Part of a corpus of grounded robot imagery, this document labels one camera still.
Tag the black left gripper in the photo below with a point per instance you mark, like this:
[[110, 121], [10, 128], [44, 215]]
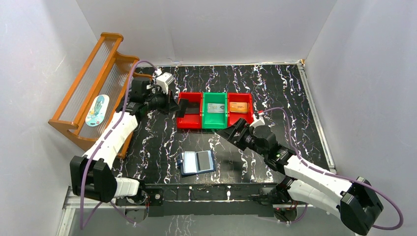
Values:
[[172, 104]]

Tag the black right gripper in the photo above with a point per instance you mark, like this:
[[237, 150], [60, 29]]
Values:
[[240, 125]]

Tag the black card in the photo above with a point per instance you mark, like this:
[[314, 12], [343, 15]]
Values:
[[183, 104], [193, 108]]

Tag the blue leather card holder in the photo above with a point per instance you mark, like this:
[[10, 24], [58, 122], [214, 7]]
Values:
[[193, 163]]

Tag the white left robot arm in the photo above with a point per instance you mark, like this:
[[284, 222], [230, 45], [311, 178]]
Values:
[[91, 174]]

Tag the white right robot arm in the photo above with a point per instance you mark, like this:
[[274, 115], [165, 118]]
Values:
[[352, 201]]

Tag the orange card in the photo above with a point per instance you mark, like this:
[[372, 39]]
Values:
[[238, 107]]

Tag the grey silver card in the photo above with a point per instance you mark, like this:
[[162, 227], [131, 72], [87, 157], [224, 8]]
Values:
[[215, 108]]

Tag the left red plastic bin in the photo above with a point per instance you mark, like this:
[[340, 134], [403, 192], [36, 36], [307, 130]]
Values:
[[192, 118]]

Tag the red plastic bin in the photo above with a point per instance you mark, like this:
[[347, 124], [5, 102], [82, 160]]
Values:
[[192, 118], [240, 97]]

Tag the right red plastic bin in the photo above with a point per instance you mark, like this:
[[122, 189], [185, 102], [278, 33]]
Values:
[[240, 97]]

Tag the green plastic bin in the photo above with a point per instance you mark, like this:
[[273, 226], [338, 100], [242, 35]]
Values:
[[210, 120]]

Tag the orange wooden rack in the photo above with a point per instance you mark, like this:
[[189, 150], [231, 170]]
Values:
[[105, 72]]

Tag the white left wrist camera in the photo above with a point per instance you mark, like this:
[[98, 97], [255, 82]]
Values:
[[164, 80]]

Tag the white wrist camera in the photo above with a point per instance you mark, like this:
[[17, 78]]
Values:
[[258, 120], [164, 80]]

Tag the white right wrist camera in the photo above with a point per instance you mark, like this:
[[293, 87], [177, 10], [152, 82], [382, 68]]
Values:
[[258, 120]]

